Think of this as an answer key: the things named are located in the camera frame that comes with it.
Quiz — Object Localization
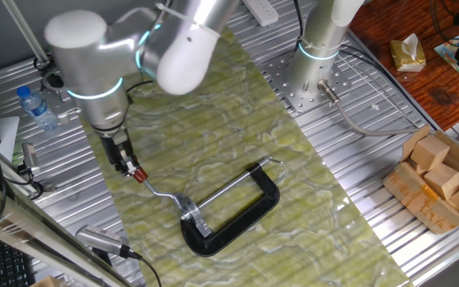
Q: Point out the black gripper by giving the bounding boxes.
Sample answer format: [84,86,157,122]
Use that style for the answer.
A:
[101,129,139,179]

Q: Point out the metal lever with red knob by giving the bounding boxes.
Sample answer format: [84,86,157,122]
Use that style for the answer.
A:
[133,166,185,208]

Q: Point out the clear water bottle blue cap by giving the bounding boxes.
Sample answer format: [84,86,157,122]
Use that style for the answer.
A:
[16,85,60,132]

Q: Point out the green marble pattern mat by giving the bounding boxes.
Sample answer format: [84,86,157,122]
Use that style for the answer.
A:
[52,23,414,287]

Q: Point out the black C-clamp with steel screw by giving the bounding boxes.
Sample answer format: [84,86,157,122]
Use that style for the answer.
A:
[180,156,284,258]

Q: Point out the white paper sheet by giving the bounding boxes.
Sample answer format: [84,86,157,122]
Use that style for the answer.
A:
[0,115,22,163]

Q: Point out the aluminium profile pole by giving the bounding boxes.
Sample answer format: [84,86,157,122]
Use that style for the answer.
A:
[0,0,55,75]

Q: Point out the silver robot mounting plate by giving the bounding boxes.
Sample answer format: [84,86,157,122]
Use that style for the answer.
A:
[259,49,358,113]

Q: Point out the white power strip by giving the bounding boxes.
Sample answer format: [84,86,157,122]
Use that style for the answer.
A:
[241,0,281,28]

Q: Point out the brown cardboard box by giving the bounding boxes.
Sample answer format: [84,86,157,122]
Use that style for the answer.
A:
[382,124,459,235]

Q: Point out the yellow tissue pack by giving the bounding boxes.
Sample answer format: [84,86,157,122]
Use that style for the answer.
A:
[389,33,427,73]

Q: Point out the brown wooden table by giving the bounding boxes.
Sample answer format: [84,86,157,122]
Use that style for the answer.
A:
[348,0,459,132]

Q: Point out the colourful picture card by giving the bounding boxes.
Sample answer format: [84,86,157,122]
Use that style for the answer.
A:
[433,34,459,76]

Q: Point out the ribbed silver camera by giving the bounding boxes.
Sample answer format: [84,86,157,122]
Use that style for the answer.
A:
[75,224,143,261]

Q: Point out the small grey camera on mount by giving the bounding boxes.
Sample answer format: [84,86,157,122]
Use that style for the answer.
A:
[16,142,45,176]

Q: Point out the black camera cable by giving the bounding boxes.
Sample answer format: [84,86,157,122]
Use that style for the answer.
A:
[127,249,163,287]

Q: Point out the aluminium frame beam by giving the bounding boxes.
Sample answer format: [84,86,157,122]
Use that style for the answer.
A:
[0,171,135,287]

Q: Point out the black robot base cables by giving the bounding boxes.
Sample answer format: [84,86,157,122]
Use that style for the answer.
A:
[292,0,440,131]

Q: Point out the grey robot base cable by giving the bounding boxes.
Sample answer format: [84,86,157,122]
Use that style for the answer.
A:
[316,78,420,137]

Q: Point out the black looped cable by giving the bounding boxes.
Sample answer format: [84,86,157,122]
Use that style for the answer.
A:
[430,0,459,45]

